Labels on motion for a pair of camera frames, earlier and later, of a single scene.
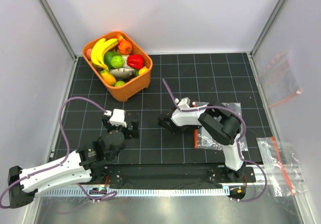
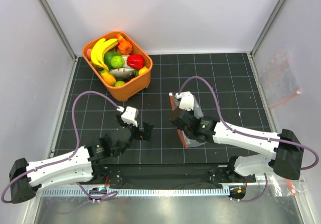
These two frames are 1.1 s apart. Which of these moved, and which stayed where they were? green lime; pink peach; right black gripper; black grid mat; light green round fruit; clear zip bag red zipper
Moved: right black gripper; clear zip bag red zipper
Stayed: pink peach; black grid mat; green lime; light green round fruit
